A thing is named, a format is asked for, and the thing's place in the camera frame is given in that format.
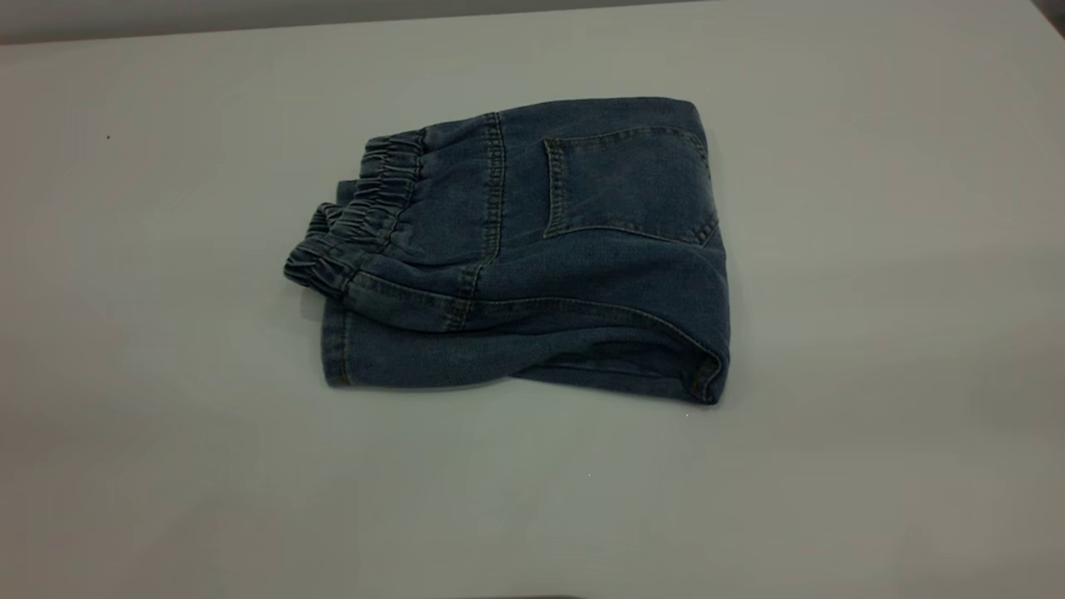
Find blue denim kids pants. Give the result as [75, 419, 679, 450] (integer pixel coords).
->
[283, 97, 732, 408]

